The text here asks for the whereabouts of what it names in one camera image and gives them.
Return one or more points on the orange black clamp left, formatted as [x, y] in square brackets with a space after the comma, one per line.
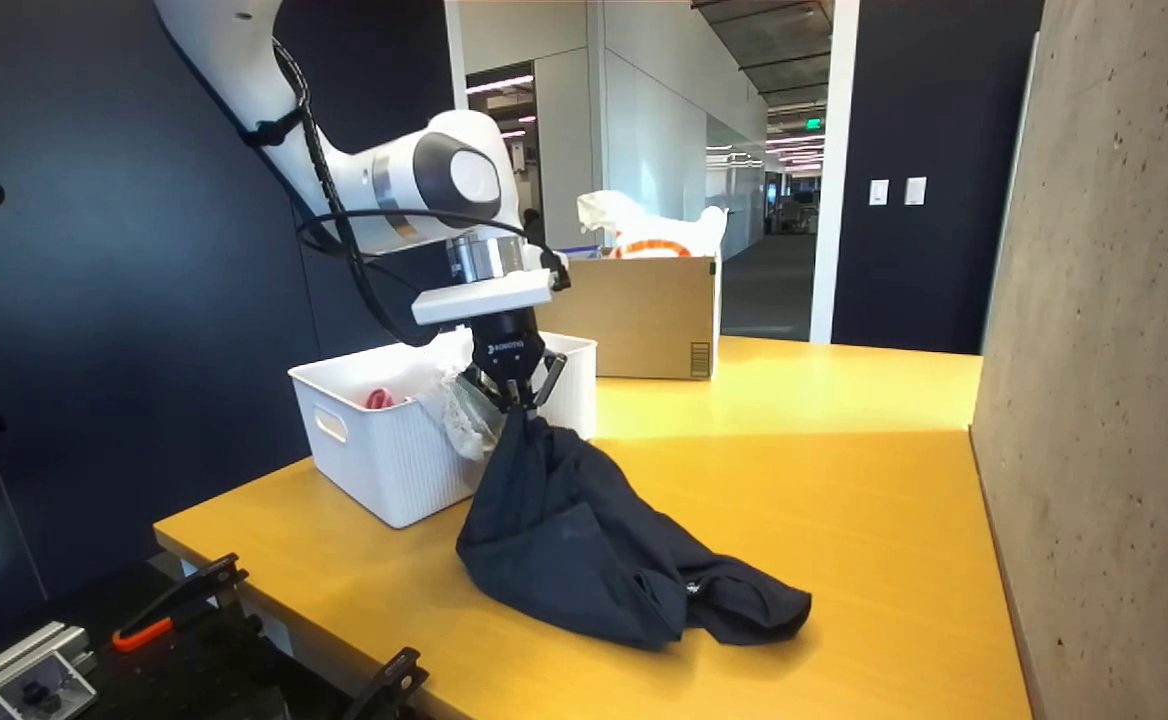
[209, 585]

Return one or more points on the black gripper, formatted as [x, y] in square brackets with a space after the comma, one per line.
[509, 349]

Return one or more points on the aluminium extrusion rail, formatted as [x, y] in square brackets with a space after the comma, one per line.
[45, 672]

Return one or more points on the beige cloth in container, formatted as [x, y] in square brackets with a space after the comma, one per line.
[453, 396]

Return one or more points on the white plastic bag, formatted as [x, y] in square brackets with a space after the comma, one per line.
[628, 228]

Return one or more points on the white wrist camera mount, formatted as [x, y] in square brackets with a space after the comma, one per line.
[480, 296]

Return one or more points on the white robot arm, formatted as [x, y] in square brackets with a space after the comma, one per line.
[430, 222]

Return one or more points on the wall light switches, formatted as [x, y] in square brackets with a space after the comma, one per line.
[897, 194]

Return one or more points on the white ribbed storage container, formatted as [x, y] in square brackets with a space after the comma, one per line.
[372, 443]

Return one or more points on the orange black clamp right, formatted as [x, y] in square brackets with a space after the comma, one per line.
[390, 694]

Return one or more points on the orange black clamp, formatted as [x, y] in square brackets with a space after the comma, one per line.
[209, 585]
[390, 694]

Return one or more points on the brown cardboard box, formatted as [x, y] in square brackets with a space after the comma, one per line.
[645, 319]

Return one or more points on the navy blue t-shirt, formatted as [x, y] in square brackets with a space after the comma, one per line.
[558, 533]

